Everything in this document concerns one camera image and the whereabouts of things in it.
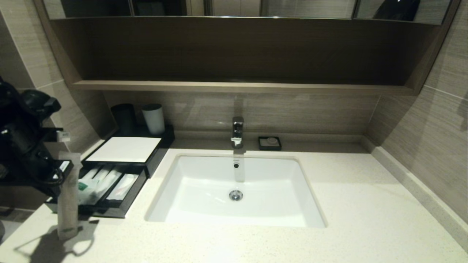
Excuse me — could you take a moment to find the white long packet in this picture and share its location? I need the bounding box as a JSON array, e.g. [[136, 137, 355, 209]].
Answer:
[[81, 166, 112, 181]]

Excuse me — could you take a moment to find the black cup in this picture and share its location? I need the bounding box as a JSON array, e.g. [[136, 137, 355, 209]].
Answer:
[[111, 103, 137, 136]]

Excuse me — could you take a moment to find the mirror cabinet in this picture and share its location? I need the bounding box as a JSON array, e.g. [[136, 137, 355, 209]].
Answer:
[[44, 0, 452, 26]]

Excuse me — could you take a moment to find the white ceramic sink basin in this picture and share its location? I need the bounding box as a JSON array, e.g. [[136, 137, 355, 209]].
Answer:
[[145, 153, 327, 229]]

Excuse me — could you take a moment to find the clear toothbrush packet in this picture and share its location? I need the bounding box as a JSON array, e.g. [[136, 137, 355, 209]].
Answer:
[[82, 169, 123, 205]]

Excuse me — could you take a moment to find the black soap dish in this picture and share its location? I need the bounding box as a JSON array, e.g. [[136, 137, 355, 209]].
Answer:
[[258, 136, 282, 151]]

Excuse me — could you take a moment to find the white board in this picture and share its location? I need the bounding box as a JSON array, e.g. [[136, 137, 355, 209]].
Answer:
[[87, 137, 162, 163]]

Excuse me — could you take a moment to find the chrome faucet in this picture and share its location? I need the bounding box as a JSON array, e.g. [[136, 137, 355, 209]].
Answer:
[[231, 117, 245, 148]]

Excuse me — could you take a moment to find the black box drawer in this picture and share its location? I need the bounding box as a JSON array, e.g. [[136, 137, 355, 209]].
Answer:
[[45, 163, 147, 219]]

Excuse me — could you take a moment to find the light grey cup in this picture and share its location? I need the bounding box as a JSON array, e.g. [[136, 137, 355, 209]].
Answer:
[[142, 104, 166, 136]]

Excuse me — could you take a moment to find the white flat packet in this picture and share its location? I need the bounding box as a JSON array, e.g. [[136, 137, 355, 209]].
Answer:
[[107, 173, 140, 201]]

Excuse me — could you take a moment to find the white green sachet packet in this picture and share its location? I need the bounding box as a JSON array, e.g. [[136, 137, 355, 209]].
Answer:
[[78, 179, 96, 204]]

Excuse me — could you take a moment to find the clear long tube packet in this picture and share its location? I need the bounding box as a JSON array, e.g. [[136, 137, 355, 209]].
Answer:
[[57, 152, 82, 240]]

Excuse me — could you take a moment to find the brown wooden shelf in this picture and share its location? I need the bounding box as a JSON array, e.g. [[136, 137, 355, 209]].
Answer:
[[71, 80, 417, 96]]

